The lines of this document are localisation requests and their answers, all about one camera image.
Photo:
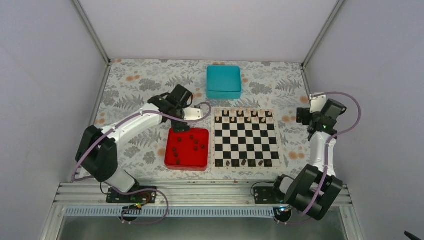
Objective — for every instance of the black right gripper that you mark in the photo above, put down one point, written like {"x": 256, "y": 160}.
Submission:
{"x": 304, "y": 111}

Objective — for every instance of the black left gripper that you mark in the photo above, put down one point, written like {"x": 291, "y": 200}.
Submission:
{"x": 180, "y": 127}

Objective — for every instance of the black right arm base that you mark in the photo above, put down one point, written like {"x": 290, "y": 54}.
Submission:
{"x": 265, "y": 193}

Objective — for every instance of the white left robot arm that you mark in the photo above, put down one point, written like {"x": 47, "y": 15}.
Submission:
{"x": 98, "y": 150}

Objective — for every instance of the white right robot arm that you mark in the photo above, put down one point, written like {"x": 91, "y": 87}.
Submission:
{"x": 316, "y": 187}

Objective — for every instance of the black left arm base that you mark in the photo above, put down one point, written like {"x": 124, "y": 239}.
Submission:
{"x": 135, "y": 202}

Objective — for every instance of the row of light chess pieces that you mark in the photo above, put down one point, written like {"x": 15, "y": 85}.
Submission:
{"x": 242, "y": 115}

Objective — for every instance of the red plastic tray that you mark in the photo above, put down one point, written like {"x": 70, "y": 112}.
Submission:
{"x": 190, "y": 160}

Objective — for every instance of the floral patterned table mat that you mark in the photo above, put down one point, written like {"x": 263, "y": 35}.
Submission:
{"x": 278, "y": 86}

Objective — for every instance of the teal plastic box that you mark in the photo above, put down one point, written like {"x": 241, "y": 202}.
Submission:
{"x": 223, "y": 82}

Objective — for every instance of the black white chessboard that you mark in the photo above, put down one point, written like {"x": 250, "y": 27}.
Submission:
{"x": 254, "y": 142}

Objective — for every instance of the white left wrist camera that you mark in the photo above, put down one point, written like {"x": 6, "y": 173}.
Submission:
{"x": 192, "y": 114}

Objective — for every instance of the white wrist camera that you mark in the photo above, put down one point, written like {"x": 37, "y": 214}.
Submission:
{"x": 192, "y": 114}
{"x": 317, "y": 102}

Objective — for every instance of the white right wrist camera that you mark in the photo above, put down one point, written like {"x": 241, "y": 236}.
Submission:
{"x": 317, "y": 102}

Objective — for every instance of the aluminium frame rail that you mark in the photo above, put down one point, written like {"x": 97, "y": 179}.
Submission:
{"x": 175, "y": 198}

